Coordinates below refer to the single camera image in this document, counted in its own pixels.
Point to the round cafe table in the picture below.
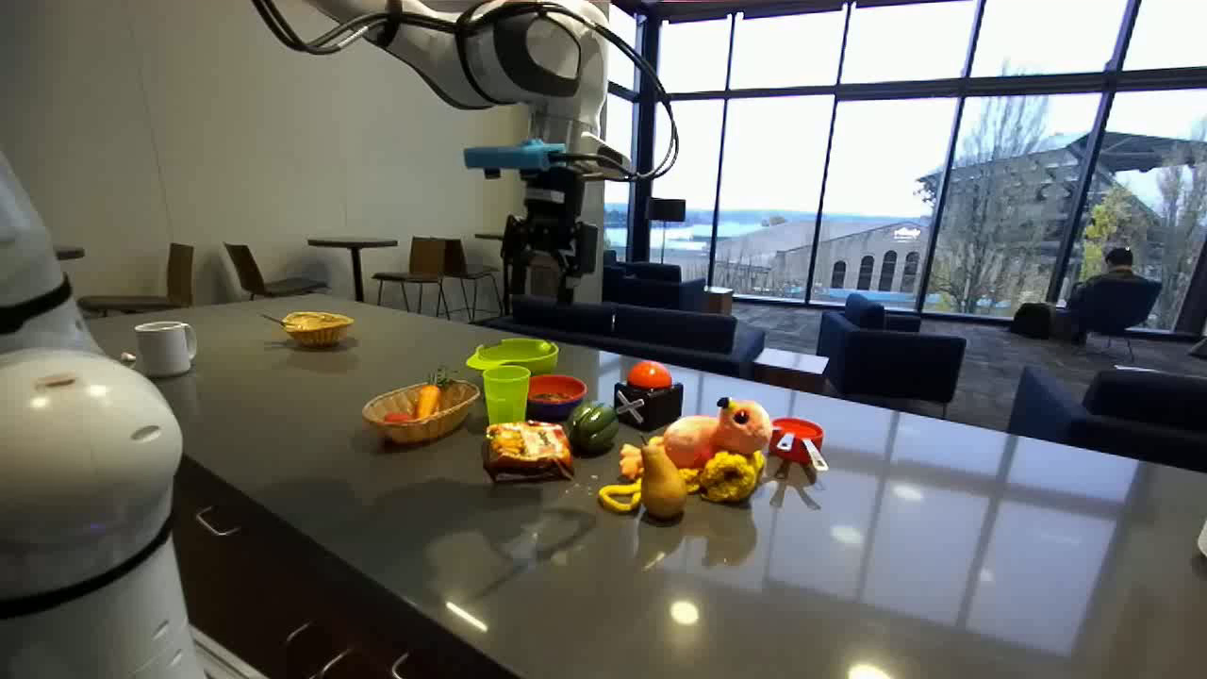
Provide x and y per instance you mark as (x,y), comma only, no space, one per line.
(351,246)
(488,234)

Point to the oval wicker basket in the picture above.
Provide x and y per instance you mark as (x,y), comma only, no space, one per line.
(418,426)

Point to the red plastic bowl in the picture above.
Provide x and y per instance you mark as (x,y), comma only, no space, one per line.
(555,398)

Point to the distant seated person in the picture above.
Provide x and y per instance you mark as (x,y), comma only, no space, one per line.
(1119,266)

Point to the black box with white marks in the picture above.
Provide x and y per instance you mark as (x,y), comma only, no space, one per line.
(648,410)

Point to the white mug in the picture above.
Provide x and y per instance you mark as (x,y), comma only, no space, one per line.
(160,348)

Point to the green toy watermelon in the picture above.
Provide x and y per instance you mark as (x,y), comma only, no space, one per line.
(593,429)

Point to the dark blue lounge sofa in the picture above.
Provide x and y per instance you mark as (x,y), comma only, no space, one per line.
(1133,417)

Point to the round yellow woven basket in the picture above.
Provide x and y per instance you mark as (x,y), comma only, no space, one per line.
(320,330)

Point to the dark blue sofa by window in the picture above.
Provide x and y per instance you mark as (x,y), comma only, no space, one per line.
(648,287)

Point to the yellow toy banana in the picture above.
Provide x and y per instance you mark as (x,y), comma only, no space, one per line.
(687,477)

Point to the dark blue armchair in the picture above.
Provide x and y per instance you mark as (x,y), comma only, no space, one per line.
(889,360)

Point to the green plastic cup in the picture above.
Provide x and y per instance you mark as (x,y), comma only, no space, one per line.
(507,395)

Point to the orange toy carrot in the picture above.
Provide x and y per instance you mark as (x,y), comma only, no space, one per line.
(430,398)

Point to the orange toy fruit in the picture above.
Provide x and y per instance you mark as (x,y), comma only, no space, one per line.
(650,377)

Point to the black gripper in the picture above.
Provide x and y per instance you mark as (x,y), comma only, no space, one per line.
(551,209)

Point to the toy peach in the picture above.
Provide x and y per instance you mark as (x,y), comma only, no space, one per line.
(692,438)

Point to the long dark blue sofa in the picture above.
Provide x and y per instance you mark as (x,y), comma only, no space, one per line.
(644,335)

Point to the dark wood drawer cabinet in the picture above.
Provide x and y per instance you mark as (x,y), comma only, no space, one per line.
(288,578)

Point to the black monitor on stand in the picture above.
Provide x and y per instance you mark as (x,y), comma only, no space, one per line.
(671,209)

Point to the low dark coffee table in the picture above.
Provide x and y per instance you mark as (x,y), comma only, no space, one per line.
(792,365)

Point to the red cup with white tag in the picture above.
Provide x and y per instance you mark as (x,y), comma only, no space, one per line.
(796,438)

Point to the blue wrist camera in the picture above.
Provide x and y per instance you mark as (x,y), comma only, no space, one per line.
(510,156)

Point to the toy sandwich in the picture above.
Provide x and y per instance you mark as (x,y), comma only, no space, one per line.
(528,451)

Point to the green plastic bowl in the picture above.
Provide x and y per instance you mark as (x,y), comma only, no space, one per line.
(510,351)

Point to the dark armchair by window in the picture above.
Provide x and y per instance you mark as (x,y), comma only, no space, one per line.
(1113,307)

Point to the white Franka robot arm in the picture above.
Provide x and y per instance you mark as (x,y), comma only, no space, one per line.
(77,477)

